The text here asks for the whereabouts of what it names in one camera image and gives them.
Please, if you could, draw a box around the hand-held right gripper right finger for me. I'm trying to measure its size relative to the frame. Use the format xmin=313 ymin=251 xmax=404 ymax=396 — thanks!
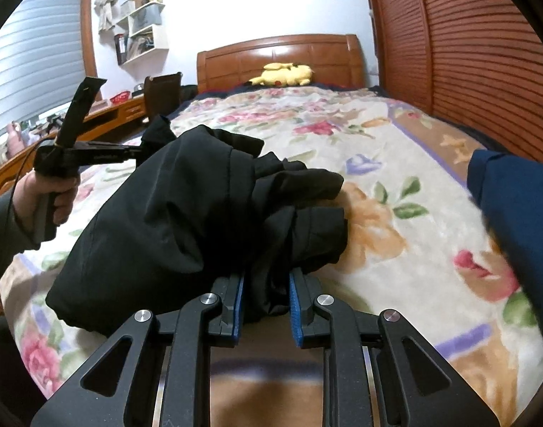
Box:
xmin=289 ymin=269 xmax=515 ymax=427

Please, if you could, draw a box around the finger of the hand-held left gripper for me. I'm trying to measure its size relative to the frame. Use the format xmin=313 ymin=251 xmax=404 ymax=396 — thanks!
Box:
xmin=115 ymin=140 xmax=148 ymax=164

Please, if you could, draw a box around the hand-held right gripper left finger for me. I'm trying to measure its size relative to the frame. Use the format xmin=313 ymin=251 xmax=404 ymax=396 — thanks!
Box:
xmin=31 ymin=273 xmax=246 ymax=427

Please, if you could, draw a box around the black buttoned coat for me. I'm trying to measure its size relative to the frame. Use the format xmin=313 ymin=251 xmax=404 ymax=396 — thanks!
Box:
xmin=45 ymin=116 xmax=349 ymax=334

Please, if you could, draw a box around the person's left forearm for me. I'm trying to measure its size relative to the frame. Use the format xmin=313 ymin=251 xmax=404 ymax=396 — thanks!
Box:
xmin=0 ymin=196 xmax=41 ymax=303

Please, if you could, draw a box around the person's left hand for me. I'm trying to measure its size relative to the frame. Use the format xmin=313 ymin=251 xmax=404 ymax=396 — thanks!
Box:
xmin=13 ymin=169 xmax=80 ymax=243

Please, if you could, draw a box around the wooden desk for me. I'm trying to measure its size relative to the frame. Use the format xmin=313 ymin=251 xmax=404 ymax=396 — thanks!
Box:
xmin=0 ymin=95 xmax=150 ymax=196

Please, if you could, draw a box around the pink figure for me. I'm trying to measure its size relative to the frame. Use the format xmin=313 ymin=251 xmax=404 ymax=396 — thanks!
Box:
xmin=6 ymin=121 xmax=25 ymax=154

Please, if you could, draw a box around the dark brown chair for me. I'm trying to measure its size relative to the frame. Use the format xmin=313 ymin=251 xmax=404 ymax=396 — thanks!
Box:
xmin=143 ymin=72 xmax=184 ymax=121

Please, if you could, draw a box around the grey window blind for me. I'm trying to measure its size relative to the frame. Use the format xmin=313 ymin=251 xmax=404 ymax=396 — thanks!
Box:
xmin=0 ymin=0 xmax=87 ymax=147

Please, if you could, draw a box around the floral blanket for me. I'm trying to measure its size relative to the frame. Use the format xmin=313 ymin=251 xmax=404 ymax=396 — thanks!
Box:
xmin=0 ymin=84 xmax=543 ymax=427

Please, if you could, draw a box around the wooden bed headboard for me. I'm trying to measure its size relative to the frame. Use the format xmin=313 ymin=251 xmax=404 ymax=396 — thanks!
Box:
xmin=197 ymin=33 xmax=365 ymax=94

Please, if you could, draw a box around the yellow plush toy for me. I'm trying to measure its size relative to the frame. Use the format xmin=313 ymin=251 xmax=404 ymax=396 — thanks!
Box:
xmin=248 ymin=61 xmax=315 ymax=87

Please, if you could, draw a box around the navy blue garment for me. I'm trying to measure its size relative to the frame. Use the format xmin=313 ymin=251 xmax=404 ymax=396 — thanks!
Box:
xmin=467 ymin=149 xmax=543 ymax=294

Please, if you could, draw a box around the wooden louvered wardrobe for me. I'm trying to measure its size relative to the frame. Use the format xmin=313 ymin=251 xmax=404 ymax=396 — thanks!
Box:
xmin=360 ymin=0 xmax=543 ymax=165

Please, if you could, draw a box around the white wall shelf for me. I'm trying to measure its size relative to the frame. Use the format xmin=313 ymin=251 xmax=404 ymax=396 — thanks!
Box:
xmin=113 ymin=0 xmax=171 ymax=67

